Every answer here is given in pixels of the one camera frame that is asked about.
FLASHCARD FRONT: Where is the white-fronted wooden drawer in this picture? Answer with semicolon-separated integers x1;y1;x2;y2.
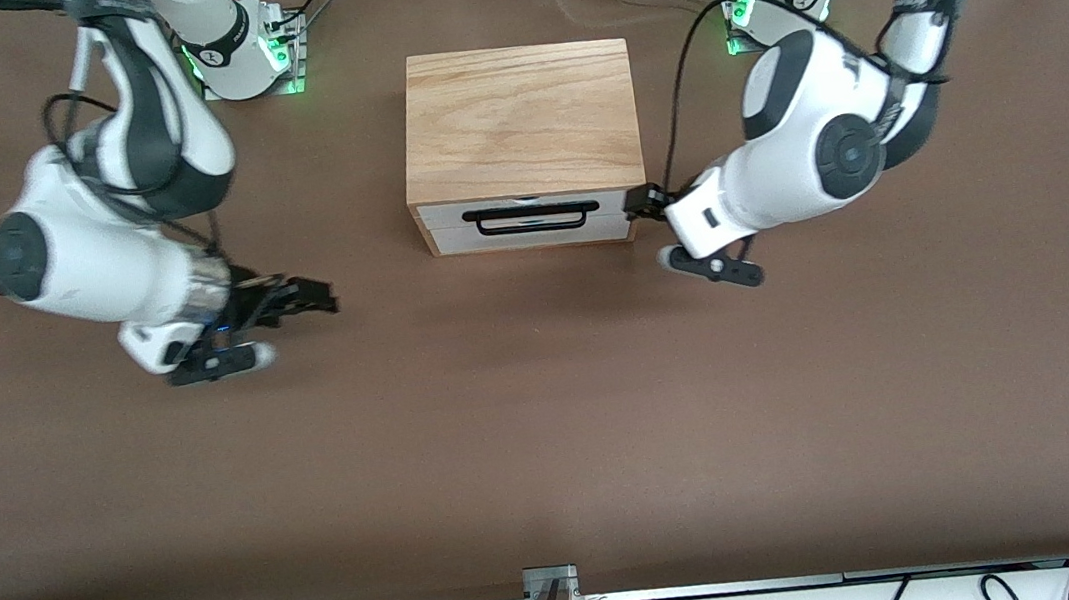
415;180;638;262

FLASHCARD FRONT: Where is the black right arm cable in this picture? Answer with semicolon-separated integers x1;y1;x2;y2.
31;15;234;285

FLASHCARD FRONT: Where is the black metal drawer handle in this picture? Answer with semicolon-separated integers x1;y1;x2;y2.
461;195;604;242

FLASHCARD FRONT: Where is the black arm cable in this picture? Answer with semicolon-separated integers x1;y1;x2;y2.
639;0;978;198
31;15;234;285

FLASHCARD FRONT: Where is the grey metal bracket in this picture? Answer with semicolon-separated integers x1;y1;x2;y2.
522;562;582;600

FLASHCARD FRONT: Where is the light wooden drawer cabinet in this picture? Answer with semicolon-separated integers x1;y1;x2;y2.
390;31;655;266

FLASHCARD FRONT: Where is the brown table cover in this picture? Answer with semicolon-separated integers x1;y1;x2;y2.
0;0;1069;600

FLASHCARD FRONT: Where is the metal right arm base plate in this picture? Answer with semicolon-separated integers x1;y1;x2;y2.
194;15;311;105

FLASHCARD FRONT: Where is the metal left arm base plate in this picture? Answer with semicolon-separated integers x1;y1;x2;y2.
722;0;834;59

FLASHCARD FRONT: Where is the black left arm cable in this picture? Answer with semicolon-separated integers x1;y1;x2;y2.
639;0;978;198

